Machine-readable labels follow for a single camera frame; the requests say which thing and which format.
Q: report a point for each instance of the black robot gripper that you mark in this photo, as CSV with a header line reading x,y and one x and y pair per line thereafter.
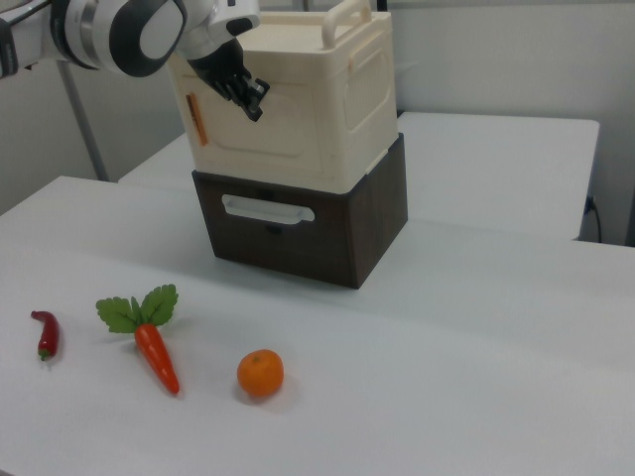
x,y
220,67

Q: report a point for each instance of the cream cabinet door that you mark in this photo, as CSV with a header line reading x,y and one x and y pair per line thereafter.
x,y
278,129

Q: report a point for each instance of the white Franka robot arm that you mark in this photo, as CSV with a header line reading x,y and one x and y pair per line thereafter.
x,y
124,35

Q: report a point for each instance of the cream plastic cabinet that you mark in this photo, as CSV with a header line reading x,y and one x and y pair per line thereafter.
x,y
357,89

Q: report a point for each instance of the dark wooden drawer box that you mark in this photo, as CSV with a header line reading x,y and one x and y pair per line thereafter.
x,y
307,253

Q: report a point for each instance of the orange tangerine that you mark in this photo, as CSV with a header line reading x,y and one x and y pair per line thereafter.
x,y
260,373

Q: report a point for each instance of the orange toy carrot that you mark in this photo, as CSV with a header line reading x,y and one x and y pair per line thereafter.
x,y
156,354

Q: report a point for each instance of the red chili pepper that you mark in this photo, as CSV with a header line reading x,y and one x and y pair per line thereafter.
x,y
48,337

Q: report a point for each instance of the grey metal frame pole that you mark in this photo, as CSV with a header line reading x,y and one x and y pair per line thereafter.
x,y
84,124

